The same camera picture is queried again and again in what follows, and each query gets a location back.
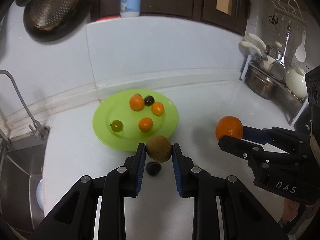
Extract brass perforated colander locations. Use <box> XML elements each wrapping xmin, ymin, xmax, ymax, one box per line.
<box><xmin>23</xmin><ymin>0</ymin><xmax>83</xmax><ymax>30</ymax></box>

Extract steel sink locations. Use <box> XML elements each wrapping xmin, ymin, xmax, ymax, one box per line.
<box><xmin>0</xmin><ymin>127</ymin><xmax>47</xmax><ymax>233</ymax></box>

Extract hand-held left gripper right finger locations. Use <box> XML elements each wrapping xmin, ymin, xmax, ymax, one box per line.
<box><xmin>172</xmin><ymin>143</ymin><xmax>293</xmax><ymax>240</ymax></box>

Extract thin gooseneck faucet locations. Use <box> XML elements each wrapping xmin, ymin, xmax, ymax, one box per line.
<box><xmin>0</xmin><ymin>69</ymin><xmax>50</xmax><ymax>139</ymax></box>

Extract green cherry tomato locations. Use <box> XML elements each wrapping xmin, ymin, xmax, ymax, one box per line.
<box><xmin>110</xmin><ymin>120</ymin><xmax>124</xmax><ymax>133</ymax></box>

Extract black hanging scissors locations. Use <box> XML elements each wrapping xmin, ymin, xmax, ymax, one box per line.
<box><xmin>269</xmin><ymin>15</ymin><xmax>282</xmax><ymax>37</ymax></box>

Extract dark wooden window frame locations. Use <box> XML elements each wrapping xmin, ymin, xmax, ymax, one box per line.
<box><xmin>90</xmin><ymin>0</ymin><xmax>250</xmax><ymax>37</ymax></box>

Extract person's right hand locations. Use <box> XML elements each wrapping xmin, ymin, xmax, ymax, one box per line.
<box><xmin>282</xmin><ymin>200</ymin><xmax>300</xmax><ymax>222</ymax></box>

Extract black frying pan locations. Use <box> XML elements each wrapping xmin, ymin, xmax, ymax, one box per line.
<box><xmin>24</xmin><ymin>0</ymin><xmax>92</xmax><ymax>42</ymax></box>

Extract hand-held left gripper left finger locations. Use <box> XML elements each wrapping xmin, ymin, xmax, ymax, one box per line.
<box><xmin>27</xmin><ymin>143</ymin><xmax>147</xmax><ymax>240</ymax></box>

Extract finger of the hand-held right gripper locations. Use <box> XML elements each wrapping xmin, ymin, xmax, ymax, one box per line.
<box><xmin>218</xmin><ymin>135</ymin><xmax>312</xmax><ymax>178</ymax></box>
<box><xmin>241</xmin><ymin>125</ymin><xmax>312</xmax><ymax>159</ymax></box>

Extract orange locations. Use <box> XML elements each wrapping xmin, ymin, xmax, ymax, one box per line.
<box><xmin>215</xmin><ymin>116</ymin><xmax>244</xmax><ymax>142</ymax></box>
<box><xmin>129</xmin><ymin>94</ymin><xmax>145</xmax><ymax>112</ymax></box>

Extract metal skimmer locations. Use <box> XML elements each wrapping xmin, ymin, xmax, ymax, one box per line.
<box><xmin>269</xmin><ymin>24</ymin><xmax>292</xmax><ymax>80</ymax></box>

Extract steel pot with lid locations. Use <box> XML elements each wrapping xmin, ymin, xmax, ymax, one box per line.
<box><xmin>266</xmin><ymin>41</ymin><xmax>284</xmax><ymax>60</ymax></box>

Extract white handled pan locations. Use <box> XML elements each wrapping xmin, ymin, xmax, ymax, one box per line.
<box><xmin>239</xmin><ymin>41</ymin><xmax>263</xmax><ymax>57</ymax></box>
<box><xmin>247</xmin><ymin>33</ymin><xmax>267</xmax><ymax>55</ymax></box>

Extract brown longan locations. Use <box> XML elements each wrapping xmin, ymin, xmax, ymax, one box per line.
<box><xmin>145</xmin><ymin>135</ymin><xmax>173</xmax><ymax>163</ymax></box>

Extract green plate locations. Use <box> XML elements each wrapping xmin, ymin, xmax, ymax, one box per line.
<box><xmin>92</xmin><ymin>89</ymin><xmax>180</xmax><ymax>152</ymax></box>

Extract white rice paddle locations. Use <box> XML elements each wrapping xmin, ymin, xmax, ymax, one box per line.
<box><xmin>295</xmin><ymin>30</ymin><xmax>307</xmax><ymax>62</ymax></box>

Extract white wire wall rack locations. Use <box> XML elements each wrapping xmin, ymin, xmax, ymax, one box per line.
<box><xmin>264</xmin><ymin>0</ymin><xmax>308</xmax><ymax>27</ymax></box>

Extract large steel pot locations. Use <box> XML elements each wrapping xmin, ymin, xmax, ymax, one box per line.
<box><xmin>246</xmin><ymin>66</ymin><xmax>275</xmax><ymax>100</ymax></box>

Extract white framed dish rack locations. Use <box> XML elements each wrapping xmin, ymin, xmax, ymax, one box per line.
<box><xmin>240</xmin><ymin>55</ymin><xmax>309</xmax><ymax>127</ymax></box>

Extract white wall socket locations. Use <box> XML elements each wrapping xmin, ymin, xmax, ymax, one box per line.
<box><xmin>291</xmin><ymin>59</ymin><xmax>313</xmax><ymax>72</ymax></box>

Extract orange cherry tomato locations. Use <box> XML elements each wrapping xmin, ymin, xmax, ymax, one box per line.
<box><xmin>138</xmin><ymin>117</ymin><xmax>154</xmax><ymax>132</ymax></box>
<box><xmin>152</xmin><ymin>102</ymin><xmax>165</xmax><ymax>116</ymax></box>

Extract white ceramic pot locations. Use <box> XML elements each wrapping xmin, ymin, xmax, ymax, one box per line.
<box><xmin>285</xmin><ymin>66</ymin><xmax>308</xmax><ymax>99</ymax></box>

